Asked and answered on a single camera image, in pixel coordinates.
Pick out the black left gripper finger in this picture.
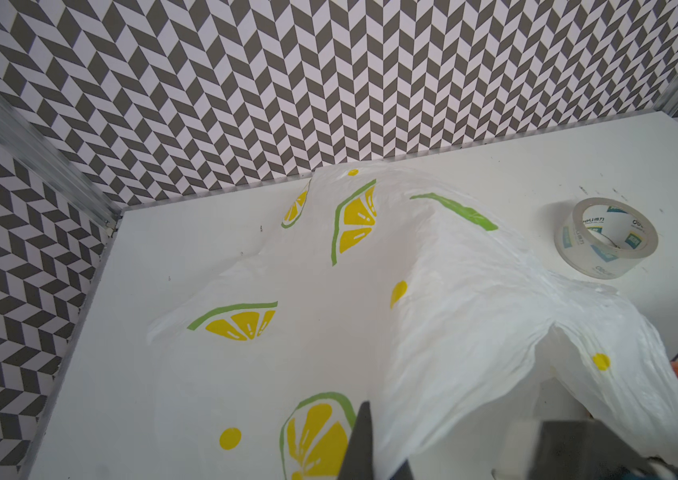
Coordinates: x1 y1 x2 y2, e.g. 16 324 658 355
337 401 374 480

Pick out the white lemon-print plastic bag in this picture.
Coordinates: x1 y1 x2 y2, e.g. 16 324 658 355
148 164 678 479

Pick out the clear packing tape roll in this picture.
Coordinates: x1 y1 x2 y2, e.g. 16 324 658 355
554 197 659 280

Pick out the aluminium corner post left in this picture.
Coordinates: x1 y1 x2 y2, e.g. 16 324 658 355
0 96 121 228

